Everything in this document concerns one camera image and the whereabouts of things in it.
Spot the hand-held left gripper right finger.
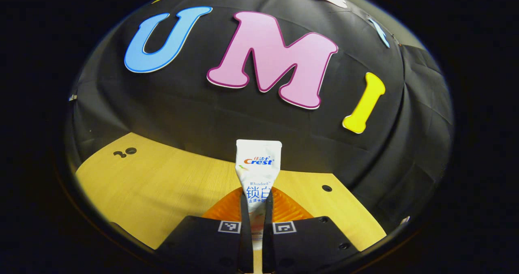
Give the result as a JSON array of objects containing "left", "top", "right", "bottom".
[{"left": 262, "top": 186, "right": 360, "bottom": 274}]

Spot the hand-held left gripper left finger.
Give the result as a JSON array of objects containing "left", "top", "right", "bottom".
[{"left": 156, "top": 186, "right": 254, "bottom": 274}]

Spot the white toothpaste tube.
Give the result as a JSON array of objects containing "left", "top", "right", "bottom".
[{"left": 235, "top": 139, "right": 283, "bottom": 252}]

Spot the wooden desktop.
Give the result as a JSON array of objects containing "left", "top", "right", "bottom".
[{"left": 75, "top": 132, "right": 388, "bottom": 274}]

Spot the black backdrop cloth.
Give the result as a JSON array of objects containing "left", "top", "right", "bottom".
[{"left": 65, "top": 0, "right": 455, "bottom": 234}]

